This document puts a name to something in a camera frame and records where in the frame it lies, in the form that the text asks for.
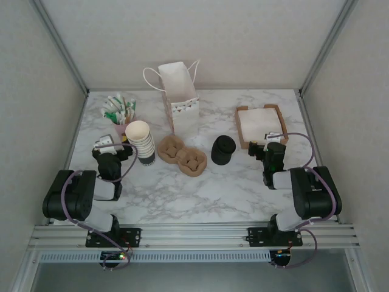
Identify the brown pulp cup carrier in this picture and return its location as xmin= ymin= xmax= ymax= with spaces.
xmin=156 ymin=134 xmax=208 ymax=178

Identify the white paper gift bag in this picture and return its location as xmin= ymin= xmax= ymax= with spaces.
xmin=142 ymin=60 xmax=201 ymax=141

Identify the pink holder cup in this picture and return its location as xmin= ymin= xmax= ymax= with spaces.
xmin=114 ymin=117 xmax=140 ymax=146

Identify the stack of paper cups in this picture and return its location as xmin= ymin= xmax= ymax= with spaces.
xmin=125 ymin=120 xmax=156 ymax=167

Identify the stack of white napkins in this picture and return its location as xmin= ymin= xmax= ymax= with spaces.
xmin=238 ymin=108 xmax=284 ymax=144

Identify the stack of black lids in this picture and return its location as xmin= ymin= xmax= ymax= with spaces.
xmin=211 ymin=134 xmax=236 ymax=167

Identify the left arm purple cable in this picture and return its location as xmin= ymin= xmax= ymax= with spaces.
xmin=62 ymin=142 xmax=137 ymax=271

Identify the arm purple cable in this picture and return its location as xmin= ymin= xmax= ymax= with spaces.
xmin=269 ymin=133 xmax=339 ymax=270
xmin=62 ymin=142 xmax=137 ymax=271

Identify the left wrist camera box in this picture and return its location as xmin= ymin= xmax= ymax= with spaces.
xmin=94 ymin=134 xmax=115 ymax=154

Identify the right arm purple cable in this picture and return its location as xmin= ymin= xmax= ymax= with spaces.
xmin=269 ymin=133 xmax=339 ymax=270

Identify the aluminium side table rail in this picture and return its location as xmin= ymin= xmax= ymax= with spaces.
xmin=62 ymin=91 xmax=89 ymax=226
xmin=296 ymin=91 xmax=339 ymax=224

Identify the aluminium rear table rail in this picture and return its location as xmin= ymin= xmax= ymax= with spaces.
xmin=87 ymin=87 xmax=301 ymax=92

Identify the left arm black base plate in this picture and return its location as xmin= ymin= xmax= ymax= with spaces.
xmin=85 ymin=227 xmax=142 ymax=248

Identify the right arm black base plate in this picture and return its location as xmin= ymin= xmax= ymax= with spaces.
xmin=247 ymin=226 xmax=304 ymax=248

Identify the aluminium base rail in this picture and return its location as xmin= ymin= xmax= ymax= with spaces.
xmin=29 ymin=223 xmax=362 ymax=252

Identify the aluminium corner post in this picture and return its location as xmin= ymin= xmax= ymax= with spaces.
xmin=299 ymin=0 xmax=359 ymax=97
xmin=32 ymin=0 xmax=89 ymax=96

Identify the grey slotted cable duct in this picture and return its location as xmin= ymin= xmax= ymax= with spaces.
xmin=39 ymin=251 xmax=272 ymax=263

